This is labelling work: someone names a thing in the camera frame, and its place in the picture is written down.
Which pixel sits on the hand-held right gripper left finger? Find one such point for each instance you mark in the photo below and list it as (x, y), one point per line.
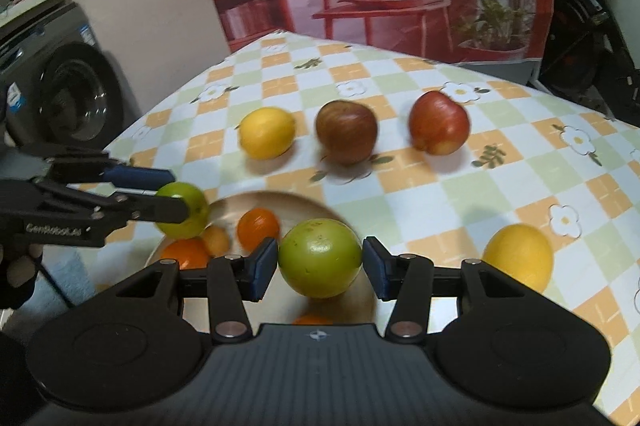
(265, 268)

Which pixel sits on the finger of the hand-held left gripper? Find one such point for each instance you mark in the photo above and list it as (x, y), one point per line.
(140, 178)
(165, 208)

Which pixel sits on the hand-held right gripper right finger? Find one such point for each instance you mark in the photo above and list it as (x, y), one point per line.
(374, 268)

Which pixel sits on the bright green apple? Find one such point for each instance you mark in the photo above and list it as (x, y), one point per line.
(192, 226)

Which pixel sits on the pale yellow-green apple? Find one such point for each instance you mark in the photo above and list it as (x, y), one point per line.
(320, 258)

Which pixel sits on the small tangerine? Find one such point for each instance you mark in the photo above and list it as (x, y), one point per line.
(216, 240)

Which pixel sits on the round wooden plate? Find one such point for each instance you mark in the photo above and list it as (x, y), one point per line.
(235, 206)

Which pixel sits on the yellow lemon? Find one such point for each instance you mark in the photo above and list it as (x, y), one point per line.
(266, 132)

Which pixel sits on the dark red apple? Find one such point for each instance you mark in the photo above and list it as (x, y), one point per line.
(346, 132)

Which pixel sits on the large yellow citrus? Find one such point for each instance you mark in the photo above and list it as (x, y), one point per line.
(517, 256)

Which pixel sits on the bright red apple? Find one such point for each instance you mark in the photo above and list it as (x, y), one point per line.
(439, 122)

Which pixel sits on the person's left hand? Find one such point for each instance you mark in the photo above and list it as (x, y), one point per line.
(20, 268)

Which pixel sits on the light blue floor mat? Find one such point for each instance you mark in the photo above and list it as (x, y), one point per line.
(67, 278)

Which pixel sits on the grey washing machine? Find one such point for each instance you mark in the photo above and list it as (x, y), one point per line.
(65, 76)

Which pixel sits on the checkered flower tablecloth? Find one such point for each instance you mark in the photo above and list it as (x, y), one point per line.
(475, 191)

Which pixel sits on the black exercise bike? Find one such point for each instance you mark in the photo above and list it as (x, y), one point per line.
(595, 31)

